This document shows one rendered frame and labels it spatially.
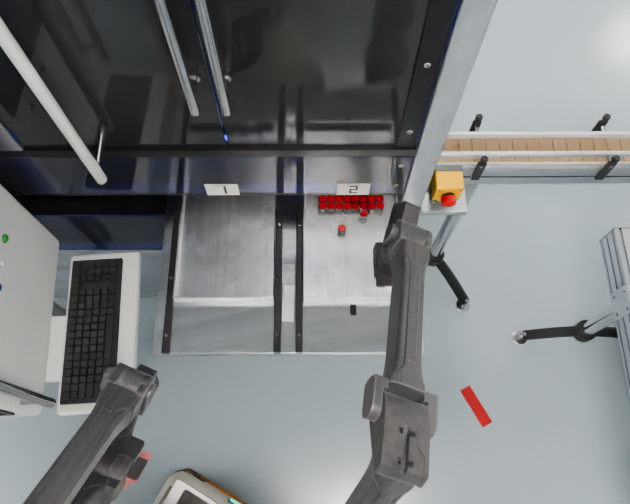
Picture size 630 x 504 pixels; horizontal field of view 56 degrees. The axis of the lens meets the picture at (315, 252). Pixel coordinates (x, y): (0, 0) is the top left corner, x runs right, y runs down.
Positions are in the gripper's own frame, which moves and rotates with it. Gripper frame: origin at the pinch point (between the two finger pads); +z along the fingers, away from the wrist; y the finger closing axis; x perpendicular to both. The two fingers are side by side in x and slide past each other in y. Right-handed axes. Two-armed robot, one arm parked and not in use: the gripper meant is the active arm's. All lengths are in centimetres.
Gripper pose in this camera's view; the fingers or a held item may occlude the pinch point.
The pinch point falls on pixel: (385, 277)
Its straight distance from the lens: 140.3
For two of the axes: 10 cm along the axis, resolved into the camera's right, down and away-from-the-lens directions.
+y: 0.0, -9.3, 3.7
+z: -0.1, 3.7, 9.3
